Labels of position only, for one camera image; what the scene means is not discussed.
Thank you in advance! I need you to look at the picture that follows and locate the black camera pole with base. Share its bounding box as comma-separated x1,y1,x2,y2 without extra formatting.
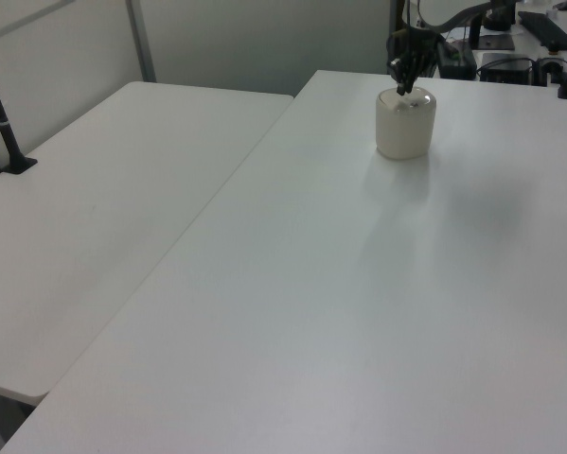
0,40,39,176

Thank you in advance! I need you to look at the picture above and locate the white cylindrical cup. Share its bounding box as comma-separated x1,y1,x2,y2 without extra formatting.
375,86,438,160

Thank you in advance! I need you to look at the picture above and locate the black box with green label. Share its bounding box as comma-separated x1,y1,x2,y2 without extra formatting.
434,38,477,80

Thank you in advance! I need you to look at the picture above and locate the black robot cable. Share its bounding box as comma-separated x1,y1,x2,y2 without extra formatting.
400,0,429,32

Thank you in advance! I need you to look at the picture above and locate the grey metal partition post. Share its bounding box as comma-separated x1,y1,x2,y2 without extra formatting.
125,0,158,84

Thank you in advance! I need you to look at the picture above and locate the black keyboard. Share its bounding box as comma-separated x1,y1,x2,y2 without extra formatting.
516,9,567,49

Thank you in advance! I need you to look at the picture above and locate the grey corrugated cable hose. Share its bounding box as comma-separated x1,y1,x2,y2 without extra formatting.
417,0,497,33

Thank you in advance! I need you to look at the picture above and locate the black electronics box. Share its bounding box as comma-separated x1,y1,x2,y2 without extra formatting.
479,51,536,85

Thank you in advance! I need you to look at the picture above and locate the black flat pad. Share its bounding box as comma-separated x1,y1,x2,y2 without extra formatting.
475,34,517,52

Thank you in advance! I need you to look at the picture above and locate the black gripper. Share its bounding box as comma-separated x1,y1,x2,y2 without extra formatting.
386,26,439,96

